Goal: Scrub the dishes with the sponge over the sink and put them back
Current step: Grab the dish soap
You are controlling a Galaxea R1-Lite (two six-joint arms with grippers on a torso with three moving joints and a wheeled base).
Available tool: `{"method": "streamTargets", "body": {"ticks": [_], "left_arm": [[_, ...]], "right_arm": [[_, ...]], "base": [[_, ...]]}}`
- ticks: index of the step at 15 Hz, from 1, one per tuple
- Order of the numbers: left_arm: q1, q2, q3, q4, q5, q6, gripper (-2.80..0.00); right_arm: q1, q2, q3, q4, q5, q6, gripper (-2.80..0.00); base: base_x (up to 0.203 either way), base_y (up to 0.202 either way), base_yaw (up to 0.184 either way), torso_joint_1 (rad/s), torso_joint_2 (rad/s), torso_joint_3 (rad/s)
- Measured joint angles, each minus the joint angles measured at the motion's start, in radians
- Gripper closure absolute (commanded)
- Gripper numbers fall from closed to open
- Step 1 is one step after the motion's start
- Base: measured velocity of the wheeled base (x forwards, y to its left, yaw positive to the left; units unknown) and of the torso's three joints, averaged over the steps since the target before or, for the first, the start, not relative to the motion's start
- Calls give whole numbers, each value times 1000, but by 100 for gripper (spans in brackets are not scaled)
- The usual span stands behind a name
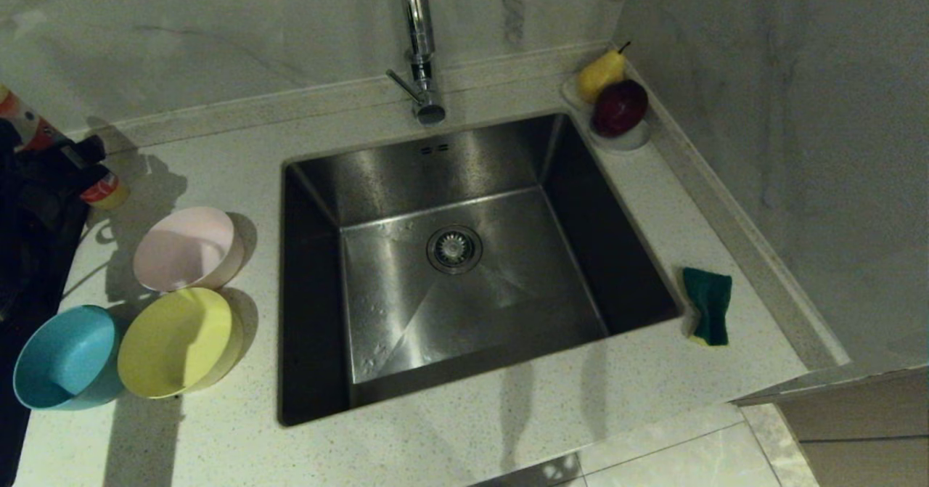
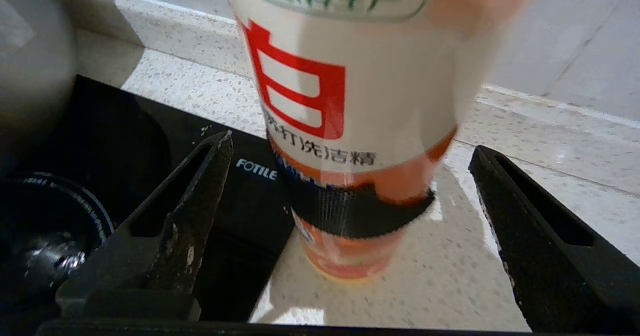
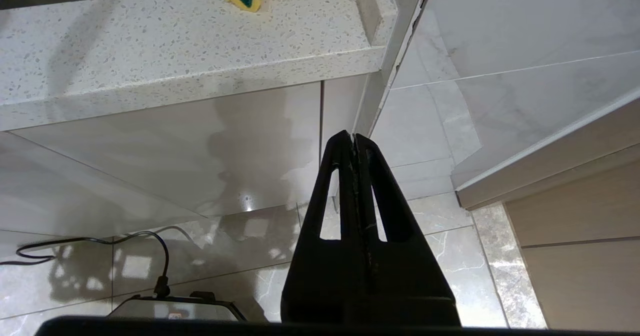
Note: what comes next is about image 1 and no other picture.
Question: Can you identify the dark red apple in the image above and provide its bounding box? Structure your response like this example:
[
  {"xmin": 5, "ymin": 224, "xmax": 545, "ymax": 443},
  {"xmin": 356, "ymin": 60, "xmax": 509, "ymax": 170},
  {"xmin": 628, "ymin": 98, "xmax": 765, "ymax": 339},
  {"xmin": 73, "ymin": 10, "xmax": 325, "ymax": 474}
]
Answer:
[{"xmin": 591, "ymin": 79, "xmax": 650, "ymax": 139}]

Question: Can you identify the chrome faucet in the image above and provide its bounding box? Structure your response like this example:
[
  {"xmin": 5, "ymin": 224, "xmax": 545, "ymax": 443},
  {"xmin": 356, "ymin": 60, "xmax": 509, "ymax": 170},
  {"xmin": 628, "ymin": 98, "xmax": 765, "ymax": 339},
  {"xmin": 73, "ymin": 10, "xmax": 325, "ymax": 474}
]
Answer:
[{"xmin": 385, "ymin": 0, "xmax": 447, "ymax": 126}]

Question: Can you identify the black induction cooktop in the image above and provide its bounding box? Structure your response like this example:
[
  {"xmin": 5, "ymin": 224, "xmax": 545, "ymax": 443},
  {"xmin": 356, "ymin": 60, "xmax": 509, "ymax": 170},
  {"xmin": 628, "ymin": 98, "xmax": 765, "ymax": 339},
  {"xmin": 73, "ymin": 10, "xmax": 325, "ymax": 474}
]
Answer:
[{"xmin": 0, "ymin": 204, "xmax": 91, "ymax": 487}]

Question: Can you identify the orange white dish soap bottle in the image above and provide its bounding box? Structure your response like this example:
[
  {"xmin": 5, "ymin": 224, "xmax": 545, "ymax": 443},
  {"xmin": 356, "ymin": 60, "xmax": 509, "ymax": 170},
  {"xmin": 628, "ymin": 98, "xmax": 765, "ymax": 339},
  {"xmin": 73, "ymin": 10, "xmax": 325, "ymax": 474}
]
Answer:
[{"xmin": 0, "ymin": 84, "xmax": 132, "ymax": 210}]

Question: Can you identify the beige wooden cabinet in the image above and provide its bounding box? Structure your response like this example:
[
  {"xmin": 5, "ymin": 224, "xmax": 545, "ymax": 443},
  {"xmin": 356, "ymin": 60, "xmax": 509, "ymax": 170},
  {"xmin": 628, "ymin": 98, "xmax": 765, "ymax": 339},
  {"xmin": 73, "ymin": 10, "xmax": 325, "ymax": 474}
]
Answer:
[{"xmin": 777, "ymin": 371, "xmax": 929, "ymax": 487}]

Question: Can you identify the small white fruit dish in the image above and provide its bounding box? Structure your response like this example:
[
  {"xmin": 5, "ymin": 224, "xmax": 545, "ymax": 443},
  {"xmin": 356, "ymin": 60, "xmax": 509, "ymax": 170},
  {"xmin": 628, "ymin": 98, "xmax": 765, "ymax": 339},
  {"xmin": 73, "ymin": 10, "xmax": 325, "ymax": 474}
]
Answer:
[{"xmin": 560, "ymin": 73, "xmax": 652, "ymax": 154}]

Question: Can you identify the yellow pear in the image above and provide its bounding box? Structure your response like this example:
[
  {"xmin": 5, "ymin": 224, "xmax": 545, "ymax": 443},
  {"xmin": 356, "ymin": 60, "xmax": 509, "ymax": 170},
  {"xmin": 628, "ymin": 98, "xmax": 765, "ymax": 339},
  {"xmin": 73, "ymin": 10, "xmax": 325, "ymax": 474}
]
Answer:
[{"xmin": 577, "ymin": 41, "xmax": 631, "ymax": 105}]

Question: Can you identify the green and yellow sponge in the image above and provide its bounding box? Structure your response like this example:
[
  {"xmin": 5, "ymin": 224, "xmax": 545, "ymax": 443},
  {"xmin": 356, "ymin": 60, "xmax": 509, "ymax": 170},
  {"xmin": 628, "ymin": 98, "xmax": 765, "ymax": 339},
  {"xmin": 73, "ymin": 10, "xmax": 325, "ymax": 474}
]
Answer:
[{"xmin": 681, "ymin": 267, "xmax": 734, "ymax": 348}]

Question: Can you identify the blue plastic bowl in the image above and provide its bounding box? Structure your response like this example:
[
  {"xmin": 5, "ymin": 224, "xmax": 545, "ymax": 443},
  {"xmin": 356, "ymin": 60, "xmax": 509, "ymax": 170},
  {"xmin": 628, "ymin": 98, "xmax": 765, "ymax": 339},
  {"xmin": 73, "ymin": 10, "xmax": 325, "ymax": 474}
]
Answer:
[{"xmin": 12, "ymin": 305, "xmax": 124, "ymax": 411}]

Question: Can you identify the stainless steel sink basin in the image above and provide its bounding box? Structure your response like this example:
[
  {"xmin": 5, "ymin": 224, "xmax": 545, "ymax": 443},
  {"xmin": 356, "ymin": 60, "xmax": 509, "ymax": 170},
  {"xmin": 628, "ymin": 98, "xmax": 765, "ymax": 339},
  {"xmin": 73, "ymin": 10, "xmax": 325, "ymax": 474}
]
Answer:
[{"xmin": 277, "ymin": 113, "xmax": 684, "ymax": 427}]

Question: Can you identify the round metal drain strainer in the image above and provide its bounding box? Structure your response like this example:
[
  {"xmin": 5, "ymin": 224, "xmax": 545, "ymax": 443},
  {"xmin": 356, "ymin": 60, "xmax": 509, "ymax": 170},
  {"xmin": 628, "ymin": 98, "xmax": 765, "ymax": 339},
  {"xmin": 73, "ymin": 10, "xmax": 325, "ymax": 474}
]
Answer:
[{"xmin": 426, "ymin": 225, "xmax": 484, "ymax": 276}]

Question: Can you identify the yellow plastic bowl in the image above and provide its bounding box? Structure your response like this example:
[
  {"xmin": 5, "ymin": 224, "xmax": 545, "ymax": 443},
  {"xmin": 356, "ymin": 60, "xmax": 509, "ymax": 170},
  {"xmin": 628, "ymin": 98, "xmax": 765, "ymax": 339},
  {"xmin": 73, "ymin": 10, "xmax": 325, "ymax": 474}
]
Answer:
[{"xmin": 117, "ymin": 287, "xmax": 245, "ymax": 399}]

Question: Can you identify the pink plastic bowl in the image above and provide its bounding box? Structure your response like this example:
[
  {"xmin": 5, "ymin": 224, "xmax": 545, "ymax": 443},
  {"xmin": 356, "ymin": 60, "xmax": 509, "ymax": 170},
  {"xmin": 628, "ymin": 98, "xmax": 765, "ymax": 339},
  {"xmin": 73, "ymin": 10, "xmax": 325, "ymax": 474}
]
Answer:
[{"xmin": 133, "ymin": 206, "xmax": 246, "ymax": 293}]

